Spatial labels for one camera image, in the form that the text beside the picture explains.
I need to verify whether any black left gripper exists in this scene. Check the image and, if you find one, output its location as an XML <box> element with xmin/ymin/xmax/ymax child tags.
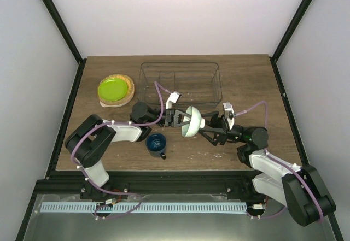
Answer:
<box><xmin>146</xmin><ymin>108</ymin><xmax>196</xmax><ymax>127</ymax></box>

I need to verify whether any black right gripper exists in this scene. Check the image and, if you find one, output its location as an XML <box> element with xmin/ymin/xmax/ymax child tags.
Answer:
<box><xmin>197</xmin><ymin>112</ymin><xmax>246</xmax><ymax>147</ymax></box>

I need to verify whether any pale celadon ceramic bowl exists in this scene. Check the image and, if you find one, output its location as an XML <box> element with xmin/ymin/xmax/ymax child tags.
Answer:
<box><xmin>181</xmin><ymin>106</ymin><xmax>206</xmax><ymax>138</ymax></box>

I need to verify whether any dark blue ceramic mug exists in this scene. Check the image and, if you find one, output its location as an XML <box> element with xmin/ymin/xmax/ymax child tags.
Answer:
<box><xmin>145</xmin><ymin>133</ymin><xmax>167</xmax><ymax>160</ymax></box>

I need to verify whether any lime green plastic plate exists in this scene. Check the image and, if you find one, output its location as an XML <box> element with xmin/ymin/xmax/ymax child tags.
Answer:
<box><xmin>97</xmin><ymin>78</ymin><xmax>128</xmax><ymax>102</ymax></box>

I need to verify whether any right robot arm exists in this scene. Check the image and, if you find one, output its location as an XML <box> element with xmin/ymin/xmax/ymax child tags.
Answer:
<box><xmin>199</xmin><ymin>111</ymin><xmax>336</xmax><ymax>226</ymax></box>

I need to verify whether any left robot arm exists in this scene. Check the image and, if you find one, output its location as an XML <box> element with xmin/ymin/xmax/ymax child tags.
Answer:
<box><xmin>65</xmin><ymin>102</ymin><xmax>194</xmax><ymax>199</ymax></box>

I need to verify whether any cream brown-rimmed plate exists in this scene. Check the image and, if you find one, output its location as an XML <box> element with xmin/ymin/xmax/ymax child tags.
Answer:
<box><xmin>100</xmin><ymin>74</ymin><xmax>136</xmax><ymax>106</ymax></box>

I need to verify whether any white bottom plate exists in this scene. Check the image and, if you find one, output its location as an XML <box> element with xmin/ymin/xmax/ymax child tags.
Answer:
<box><xmin>100</xmin><ymin>99</ymin><xmax>131</xmax><ymax>108</ymax></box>

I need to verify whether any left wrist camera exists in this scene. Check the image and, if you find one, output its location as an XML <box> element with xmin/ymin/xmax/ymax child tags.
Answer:
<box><xmin>166</xmin><ymin>91</ymin><xmax>181</xmax><ymax>109</ymax></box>

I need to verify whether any black wire dish rack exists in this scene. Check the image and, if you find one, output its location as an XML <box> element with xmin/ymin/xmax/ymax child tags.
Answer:
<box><xmin>137</xmin><ymin>61</ymin><xmax>223</xmax><ymax>109</ymax></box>

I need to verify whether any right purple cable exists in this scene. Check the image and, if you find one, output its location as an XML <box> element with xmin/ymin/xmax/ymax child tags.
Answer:
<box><xmin>235</xmin><ymin>101</ymin><xmax>325</xmax><ymax>224</ymax></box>

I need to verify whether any light blue slotted cable duct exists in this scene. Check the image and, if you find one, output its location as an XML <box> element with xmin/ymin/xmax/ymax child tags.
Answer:
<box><xmin>40</xmin><ymin>202</ymin><xmax>247</xmax><ymax>214</ymax></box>

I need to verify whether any black enclosure frame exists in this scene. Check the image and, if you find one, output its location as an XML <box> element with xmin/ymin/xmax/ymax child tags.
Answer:
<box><xmin>15</xmin><ymin>0</ymin><xmax>344</xmax><ymax>241</ymax></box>

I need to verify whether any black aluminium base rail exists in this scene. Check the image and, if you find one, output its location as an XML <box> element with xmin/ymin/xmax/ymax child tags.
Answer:
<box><xmin>34</xmin><ymin>170</ymin><xmax>262</xmax><ymax>199</ymax></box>

